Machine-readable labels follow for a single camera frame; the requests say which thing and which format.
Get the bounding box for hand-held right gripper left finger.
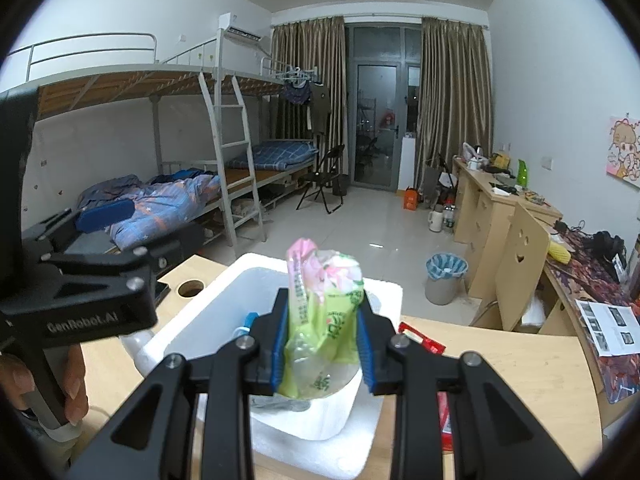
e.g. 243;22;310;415
65;287;293;480

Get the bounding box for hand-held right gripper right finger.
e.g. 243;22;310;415
357;290;583;480

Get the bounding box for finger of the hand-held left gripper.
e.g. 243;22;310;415
22;199;137;262
47;222;207;286

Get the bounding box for green pink tissue packet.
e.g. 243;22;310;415
277;237;366;401

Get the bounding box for white foam box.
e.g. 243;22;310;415
120;252;405;480

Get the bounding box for person's left hand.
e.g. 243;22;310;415
0;345;91;426

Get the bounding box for blue patterned quilt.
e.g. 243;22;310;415
77;172;223;251

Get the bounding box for orange red snack packet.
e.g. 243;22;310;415
398;322;446;356

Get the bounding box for grey trash bin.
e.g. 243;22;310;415
425;254;469;306

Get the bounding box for white metal bunk bed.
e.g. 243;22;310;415
0;32;267;261
215;27;322;211

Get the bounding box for black folding chair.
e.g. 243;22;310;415
296;144;347;215

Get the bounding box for light wooden chair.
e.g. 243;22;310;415
470;202;551;333

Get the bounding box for light wooden desk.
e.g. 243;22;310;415
452;155;563;281

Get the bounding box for hanging dark clothes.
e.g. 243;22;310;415
280;80;331;133

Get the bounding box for white kettle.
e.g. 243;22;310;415
462;142;488;171

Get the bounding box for white air conditioner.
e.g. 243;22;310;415
220;11;263;43

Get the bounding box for brown curtain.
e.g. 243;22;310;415
270;19;348;196
419;16;496;196

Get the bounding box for desk with patterned mat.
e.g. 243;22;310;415
540;220;640;428

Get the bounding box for printed paper sheet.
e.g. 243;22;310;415
575;299;640;357

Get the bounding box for glass balcony door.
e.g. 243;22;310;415
345;24;423;191

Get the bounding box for black headphones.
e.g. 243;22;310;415
592;230;628;271

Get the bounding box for pink cartoon wall poster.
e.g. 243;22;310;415
605;115;640;182

